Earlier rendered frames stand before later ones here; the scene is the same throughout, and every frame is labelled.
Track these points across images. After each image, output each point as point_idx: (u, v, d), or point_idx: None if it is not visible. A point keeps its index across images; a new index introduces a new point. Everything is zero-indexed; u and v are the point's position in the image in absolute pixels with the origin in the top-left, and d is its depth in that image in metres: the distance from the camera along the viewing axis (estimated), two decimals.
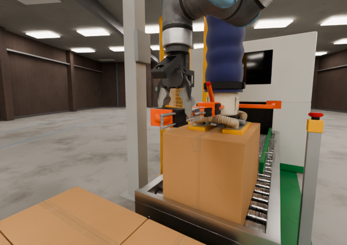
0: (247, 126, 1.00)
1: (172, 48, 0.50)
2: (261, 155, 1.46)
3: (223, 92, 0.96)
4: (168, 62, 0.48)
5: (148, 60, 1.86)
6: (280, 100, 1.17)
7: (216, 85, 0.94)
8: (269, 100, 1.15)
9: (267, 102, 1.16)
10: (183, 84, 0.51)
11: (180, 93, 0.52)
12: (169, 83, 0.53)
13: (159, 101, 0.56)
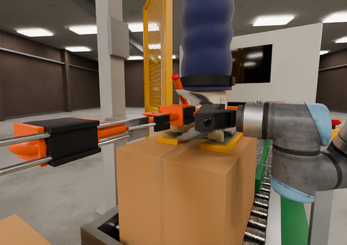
0: (237, 136, 0.72)
1: (238, 121, 0.43)
2: (257, 169, 1.18)
3: (203, 91, 0.69)
4: (217, 125, 0.43)
5: (126, 54, 1.59)
6: (283, 101, 0.89)
7: (193, 80, 0.67)
8: (269, 101, 0.87)
9: None
10: None
11: (193, 129, 0.51)
12: None
13: (187, 94, 0.51)
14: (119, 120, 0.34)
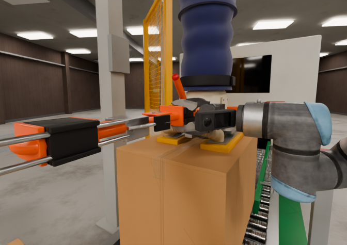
0: (237, 136, 0.72)
1: (238, 121, 0.43)
2: (256, 188, 1.20)
3: (204, 90, 0.69)
4: (217, 124, 0.43)
5: (127, 69, 1.60)
6: (283, 101, 0.89)
7: (193, 80, 0.67)
8: (269, 101, 0.87)
9: None
10: None
11: (192, 124, 0.51)
12: None
13: (183, 102, 0.51)
14: None
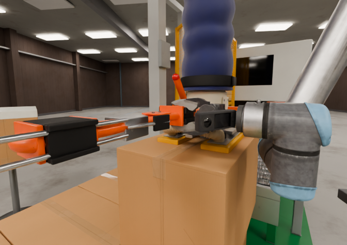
0: (238, 136, 0.72)
1: (238, 121, 0.43)
2: None
3: (204, 91, 0.69)
4: (217, 125, 0.43)
5: (169, 65, 2.20)
6: (285, 101, 0.89)
7: (194, 80, 0.67)
8: (271, 102, 0.87)
9: None
10: None
11: (192, 124, 0.51)
12: None
13: (183, 102, 0.51)
14: None
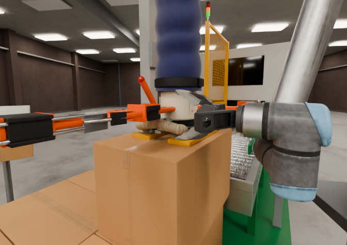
0: None
1: (238, 121, 0.43)
2: (250, 141, 1.87)
3: (174, 91, 0.76)
4: (216, 125, 0.43)
5: None
6: (254, 101, 0.96)
7: (164, 82, 0.74)
8: (241, 101, 0.94)
9: (238, 103, 0.95)
10: None
11: (193, 129, 0.51)
12: None
13: (187, 94, 0.51)
14: None
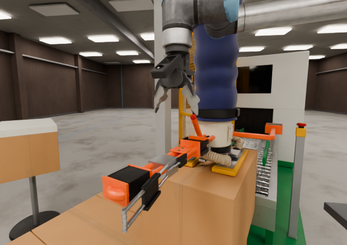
0: (241, 158, 0.86)
1: (172, 48, 0.50)
2: (264, 153, 1.94)
3: None
4: (168, 62, 0.48)
5: None
6: (281, 124, 1.03)
7: (205, 113, 0.81)
8: (269, 125, 1.01)
9: (266, 127, 1.02)
10: (184, 82, 0.51)
11: (183, 91, 0.51)
12: (169, 83, 0.53)
13: (156, 98, 0.56)
14: (160, 164, 0.48)
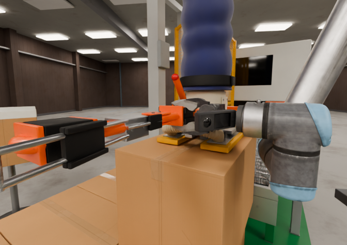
0: (237, 136, 0.72)
1: (238, 121, 0.43)
2: None
3: (203, 91, 0.69)
4: (217, 125, 0.43)
5: (168, 65, 2.20)
6: (284, 101, 0.89)
7: (193, 80, 0.67)
8: (269, 101, 0.87)
9: None
10: None
11: (192, 124, 0.51)
12: None
13: (183, 102, 0.51)
14: (119, 119, 0.34)
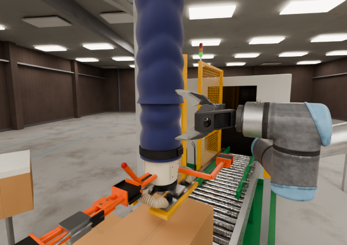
0: (185, 195, 0.89)
1: (238, 121, 0.43)
2: (239, 184, 1.97)
3: None
4: (216, 125, 0.43)
5: None
6: (232, 156, 1.06)
7: (146, 154, 0.83)
8: (219, 158, 1.04)
9: (217, 159, 1.05)
10: None
11: (193, 129, 0.51)
12: None
13: (187, 94, 0.51)
14: (65, 229, 0.50)
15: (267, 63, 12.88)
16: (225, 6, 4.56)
